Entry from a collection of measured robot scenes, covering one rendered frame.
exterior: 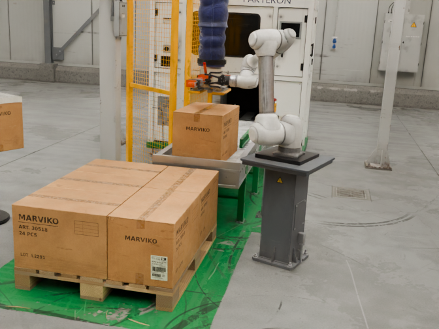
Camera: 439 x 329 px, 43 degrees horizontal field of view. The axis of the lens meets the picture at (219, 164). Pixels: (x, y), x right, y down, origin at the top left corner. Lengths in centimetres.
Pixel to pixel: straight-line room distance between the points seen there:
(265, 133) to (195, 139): 86
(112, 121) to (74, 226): 205
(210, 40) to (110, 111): 130
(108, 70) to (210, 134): 133
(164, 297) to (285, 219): 106
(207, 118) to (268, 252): 112
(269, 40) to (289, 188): 99
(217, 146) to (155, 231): 132
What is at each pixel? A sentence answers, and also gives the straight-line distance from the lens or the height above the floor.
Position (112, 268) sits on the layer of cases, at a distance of 333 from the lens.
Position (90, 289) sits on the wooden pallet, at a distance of 344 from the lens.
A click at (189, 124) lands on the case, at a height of 86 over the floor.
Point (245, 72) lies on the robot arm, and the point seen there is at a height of 128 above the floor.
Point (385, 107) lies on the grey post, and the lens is 693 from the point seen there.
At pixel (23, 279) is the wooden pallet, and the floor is 7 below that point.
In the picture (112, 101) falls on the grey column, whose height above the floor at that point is 89.
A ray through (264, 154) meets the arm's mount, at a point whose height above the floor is 78.
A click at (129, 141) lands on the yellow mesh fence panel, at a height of 40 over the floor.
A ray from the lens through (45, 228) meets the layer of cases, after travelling 342.
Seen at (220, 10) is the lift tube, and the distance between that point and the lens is 440.
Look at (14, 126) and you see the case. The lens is 447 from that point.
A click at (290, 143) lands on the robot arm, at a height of 87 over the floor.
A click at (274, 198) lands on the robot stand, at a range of 384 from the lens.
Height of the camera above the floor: 164
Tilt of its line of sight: 14 degrees down
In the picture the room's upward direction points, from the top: 3 degrees clockwise
